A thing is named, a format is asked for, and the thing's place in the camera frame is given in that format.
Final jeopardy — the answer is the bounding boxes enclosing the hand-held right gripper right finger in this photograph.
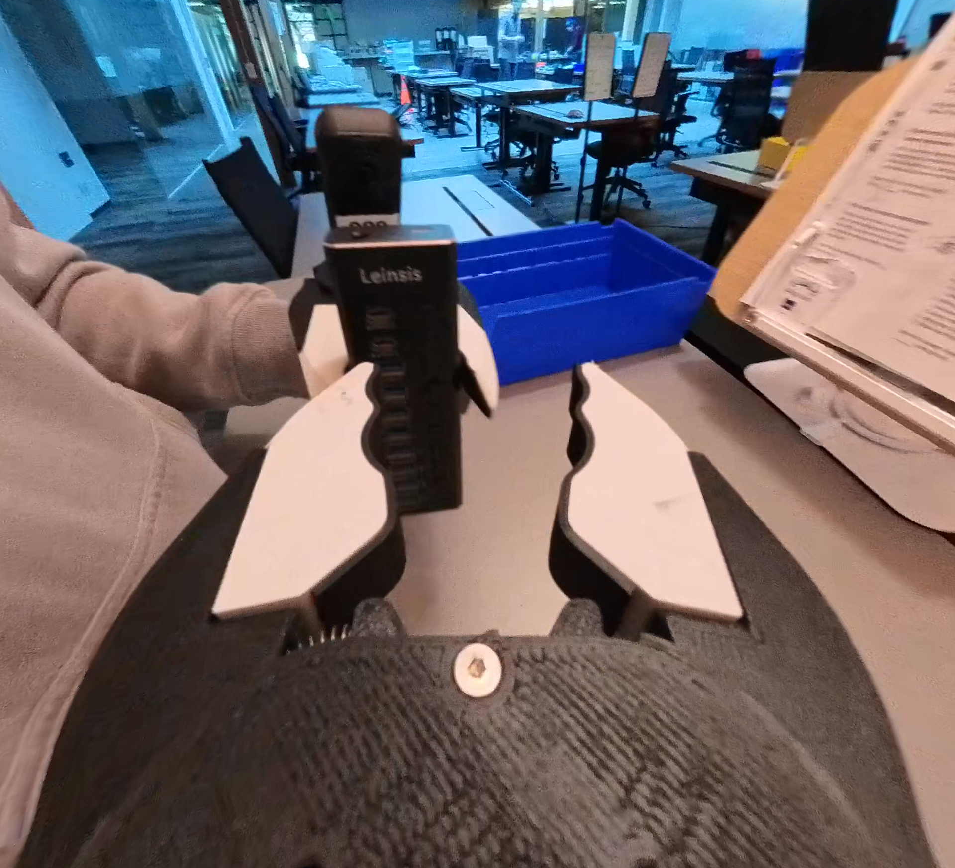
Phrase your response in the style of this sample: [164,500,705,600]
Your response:
[549,361,746,643]

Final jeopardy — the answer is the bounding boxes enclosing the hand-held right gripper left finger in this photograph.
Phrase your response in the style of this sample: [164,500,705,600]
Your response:
[211,361,407,641]

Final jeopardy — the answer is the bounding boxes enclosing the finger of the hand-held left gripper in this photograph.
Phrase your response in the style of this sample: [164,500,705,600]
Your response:
[454,301,501,419]
[298,303,353,401]

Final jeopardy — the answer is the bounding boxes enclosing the black multi-port usb hub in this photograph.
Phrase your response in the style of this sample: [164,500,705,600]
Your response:
[322,223,465,513]

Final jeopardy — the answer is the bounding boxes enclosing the person's left forearm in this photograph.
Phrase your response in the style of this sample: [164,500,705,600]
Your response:
[0,185,313,429]

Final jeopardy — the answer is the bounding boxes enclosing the blue plastic bin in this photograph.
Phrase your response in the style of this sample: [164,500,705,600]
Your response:
[455,218,717,386]

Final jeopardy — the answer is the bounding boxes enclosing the brown top work table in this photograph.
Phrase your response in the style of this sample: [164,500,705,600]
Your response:
[515,100,676,224]
[448,79,583,153]
[670,151,784,265]

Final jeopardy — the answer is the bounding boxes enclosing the white stand base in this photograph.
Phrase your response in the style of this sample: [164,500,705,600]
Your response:
[745,357,955,533]

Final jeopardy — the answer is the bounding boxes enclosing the white panel on stand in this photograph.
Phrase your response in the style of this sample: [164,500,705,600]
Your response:
[633,33,671,99]
[584,33,617,101]

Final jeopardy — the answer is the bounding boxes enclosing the document board with printed sheet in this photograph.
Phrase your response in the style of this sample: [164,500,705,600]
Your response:
[709,10,955,455]

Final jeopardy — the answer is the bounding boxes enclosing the yellow plastic bin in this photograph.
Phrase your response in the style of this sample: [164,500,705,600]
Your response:
[757,136,810,175]

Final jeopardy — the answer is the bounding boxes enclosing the black monitor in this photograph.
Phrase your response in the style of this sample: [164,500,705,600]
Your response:
[804,0,905,71]

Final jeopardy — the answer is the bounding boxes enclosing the wooden post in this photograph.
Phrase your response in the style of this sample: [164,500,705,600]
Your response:
[192,0,295,186]

